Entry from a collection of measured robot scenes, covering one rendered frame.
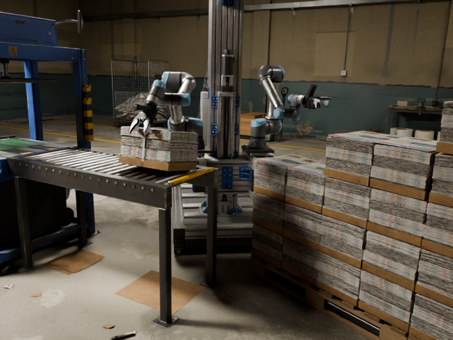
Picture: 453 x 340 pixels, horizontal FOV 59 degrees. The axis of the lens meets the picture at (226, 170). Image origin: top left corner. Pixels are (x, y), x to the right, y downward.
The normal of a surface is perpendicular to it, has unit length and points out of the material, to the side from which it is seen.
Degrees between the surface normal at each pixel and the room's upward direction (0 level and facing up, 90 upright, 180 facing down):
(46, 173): 90
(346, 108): 90
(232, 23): 90
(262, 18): 90
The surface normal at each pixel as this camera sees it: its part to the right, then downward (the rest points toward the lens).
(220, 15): 0.14, 0.23
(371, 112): -0.48, 0.19
